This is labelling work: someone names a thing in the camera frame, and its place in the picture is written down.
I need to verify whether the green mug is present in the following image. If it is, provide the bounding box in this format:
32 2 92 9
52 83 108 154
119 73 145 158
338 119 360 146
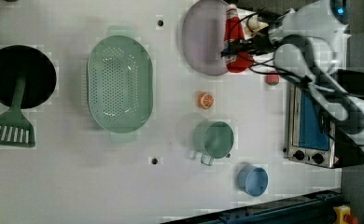
193 120 234 166

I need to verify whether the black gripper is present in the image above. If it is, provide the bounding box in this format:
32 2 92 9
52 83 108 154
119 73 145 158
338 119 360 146
220 30 276 57

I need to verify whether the pink plate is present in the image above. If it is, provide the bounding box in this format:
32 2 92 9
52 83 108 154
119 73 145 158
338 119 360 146
181 0 228 76

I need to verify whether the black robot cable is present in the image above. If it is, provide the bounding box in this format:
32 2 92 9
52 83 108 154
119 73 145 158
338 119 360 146
223 10 364 147

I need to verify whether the red strawberry toy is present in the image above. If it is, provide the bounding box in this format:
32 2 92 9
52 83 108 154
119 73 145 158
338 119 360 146
265 72 280 86

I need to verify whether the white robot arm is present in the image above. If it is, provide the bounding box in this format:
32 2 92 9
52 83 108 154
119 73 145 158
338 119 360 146
221 0 364 152

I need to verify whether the green slotted spatula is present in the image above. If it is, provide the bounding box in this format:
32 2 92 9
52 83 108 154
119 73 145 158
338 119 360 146
0 77 35 147

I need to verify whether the green perforated colander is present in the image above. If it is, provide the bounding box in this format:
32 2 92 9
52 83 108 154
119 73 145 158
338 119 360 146
87 26 154 143

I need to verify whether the silver toaster oven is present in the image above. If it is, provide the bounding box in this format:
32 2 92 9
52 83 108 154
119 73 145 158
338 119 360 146
284 85 364 169

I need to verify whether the black round pan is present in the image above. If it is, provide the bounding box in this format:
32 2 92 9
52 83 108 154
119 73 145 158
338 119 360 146
0 45 57 109

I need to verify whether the red ketchup bottle plush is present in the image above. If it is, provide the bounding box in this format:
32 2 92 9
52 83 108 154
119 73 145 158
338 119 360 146
221 4 253 73

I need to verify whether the blue metal frame rail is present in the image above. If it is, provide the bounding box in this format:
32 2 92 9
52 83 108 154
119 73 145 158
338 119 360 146
162 190 343 224

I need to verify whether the yellow red emergency button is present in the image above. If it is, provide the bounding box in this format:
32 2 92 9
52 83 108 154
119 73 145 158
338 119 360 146
333 205 359 224

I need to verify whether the blue cup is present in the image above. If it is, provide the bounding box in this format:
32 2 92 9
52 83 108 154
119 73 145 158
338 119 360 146
237 164 269 197

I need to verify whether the orange slice toy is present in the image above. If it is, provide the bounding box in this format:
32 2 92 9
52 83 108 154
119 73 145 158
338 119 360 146
198 92 214 109

